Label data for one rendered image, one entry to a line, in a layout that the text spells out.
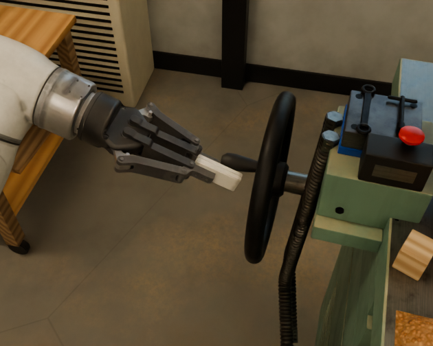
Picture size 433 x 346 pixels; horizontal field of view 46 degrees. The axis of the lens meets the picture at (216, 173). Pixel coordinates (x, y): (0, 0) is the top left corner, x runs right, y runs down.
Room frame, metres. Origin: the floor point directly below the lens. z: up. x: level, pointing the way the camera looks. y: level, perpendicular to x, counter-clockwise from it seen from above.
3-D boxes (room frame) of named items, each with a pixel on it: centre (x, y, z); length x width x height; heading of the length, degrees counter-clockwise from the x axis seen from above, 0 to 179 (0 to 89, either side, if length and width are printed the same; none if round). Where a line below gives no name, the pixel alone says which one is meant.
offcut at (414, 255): (0.34, -0.24, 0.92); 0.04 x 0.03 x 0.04; 143
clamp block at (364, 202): (0.48, -0.22, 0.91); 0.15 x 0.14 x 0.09; 164
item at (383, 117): (0.48, -0.22, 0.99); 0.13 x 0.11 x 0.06; 164
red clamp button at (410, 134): (0.44, -0.24, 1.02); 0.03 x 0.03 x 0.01
